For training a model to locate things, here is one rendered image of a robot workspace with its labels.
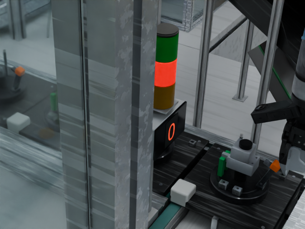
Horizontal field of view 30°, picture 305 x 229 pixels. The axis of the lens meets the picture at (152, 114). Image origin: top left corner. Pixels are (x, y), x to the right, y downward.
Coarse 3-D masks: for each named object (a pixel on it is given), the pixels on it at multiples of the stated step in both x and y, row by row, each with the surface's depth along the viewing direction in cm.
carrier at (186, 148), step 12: (180, 144) 146; (204, 144) 147; (168, 156) 140; (180, 156) 142; (192, 156) 142; (156, 168) 138; (168, 168) 138; (180, 168) 138; (156, 180) 134; (168, 180) 134; (156, 192) 132; (168, 192) 134
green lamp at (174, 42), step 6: (174, 36) 99; (156, 42) 99; (162, 42) 99; (168, 42) 99; (174, 42) 100; (156, 48) 100; (162, 48) 100; (168, 48) 100; (174, 48) 100; (156, 54) 101; (162, 54) 100; (168, 54) 100; (174, 54) 101; (156, 60) 101; (162, 60) 101; (168, 60) 101
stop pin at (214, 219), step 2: (214, 216) 126; (212, 218) 125; (214, 218) 125; (216, 218) 125; (218, 218) 125; (212, 220) 125; (214, 220) 125; (216, 220) 125; (218, 220) 125; (212, 222) 126; (214, 222) 125; (216, 222) 125; (218, 222) 126; (212, 224) 126; (214, 224) 126; (216, 224) 125; (218, 224) 126; (212, 226) 126; (214, 226) 126; (216, 226) 126; (212, 228) 126; (214, 228) 126; (216, 228) 126
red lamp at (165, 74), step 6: (174, 60) 102; (156, 66) 102; (162, 66) 102; (168, 66) 102; (174, 66) 103; (156, 72) 103; (162, 72) 102; (168, 72) 103; (174, 72) 104; (156, 78) 103; (162, 78) 103; (168, 78) 103; (174, 78) 104; (156, 84) 104; (162, 84) 104; (168, 84) 104
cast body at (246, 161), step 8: (240, 144) 127; (248, 144) 126; (256, 144) 128; (224, 152) 132; (232, 152) 128; (240, 152) 126; (248, 152) 126; (232, 160) 129; (240, 160) 128; (248, 160) 126; (256, 160) 128; (232, 168) 130; (240, 168) 129; (248, 168) 127; (256, 168) 130
